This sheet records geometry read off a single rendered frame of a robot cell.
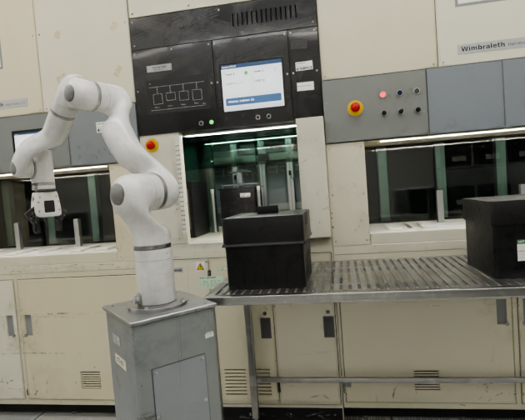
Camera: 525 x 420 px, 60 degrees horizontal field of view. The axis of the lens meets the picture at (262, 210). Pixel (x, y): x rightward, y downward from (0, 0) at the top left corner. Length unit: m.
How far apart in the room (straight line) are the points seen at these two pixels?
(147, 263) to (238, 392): 1.07
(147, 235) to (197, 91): 0.95
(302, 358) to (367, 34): 1.49
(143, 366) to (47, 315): 1.27
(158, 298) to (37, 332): 1.30
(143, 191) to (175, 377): 0.56
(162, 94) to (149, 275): 1.05
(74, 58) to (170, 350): 1.57
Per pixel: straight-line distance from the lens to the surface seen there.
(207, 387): 1.53
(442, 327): 2.19
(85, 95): 1.59
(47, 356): 2.68
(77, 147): 2.41
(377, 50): 2.14
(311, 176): 2.00
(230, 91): 2.15
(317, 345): 2.19
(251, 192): 2.62
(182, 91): 2.22
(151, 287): 1.46
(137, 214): 1.40
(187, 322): 1.44
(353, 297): 1.48
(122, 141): 1.52
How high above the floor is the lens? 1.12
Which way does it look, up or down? 3 degrees down
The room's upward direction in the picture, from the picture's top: 4 degrees counter-clockwise
